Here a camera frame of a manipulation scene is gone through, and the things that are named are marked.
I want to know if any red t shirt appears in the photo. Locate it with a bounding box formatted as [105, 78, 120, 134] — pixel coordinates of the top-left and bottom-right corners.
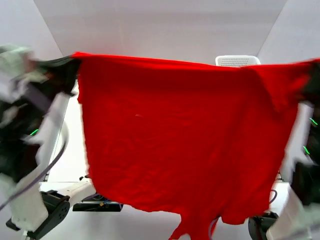
[73, 52, 320, 240]

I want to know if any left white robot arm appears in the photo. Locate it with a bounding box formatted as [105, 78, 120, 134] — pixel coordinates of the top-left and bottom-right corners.
[0, 45, 96, 240]

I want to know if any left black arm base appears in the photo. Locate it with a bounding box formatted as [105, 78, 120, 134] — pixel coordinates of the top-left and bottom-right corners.
[72, 193, 124, 212]

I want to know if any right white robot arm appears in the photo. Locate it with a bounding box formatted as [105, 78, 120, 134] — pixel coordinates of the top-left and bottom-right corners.
[248, 63, 320, 240]

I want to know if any white plastic basket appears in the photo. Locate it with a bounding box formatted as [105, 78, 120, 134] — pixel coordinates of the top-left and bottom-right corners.
[215, 55, 261, 67]

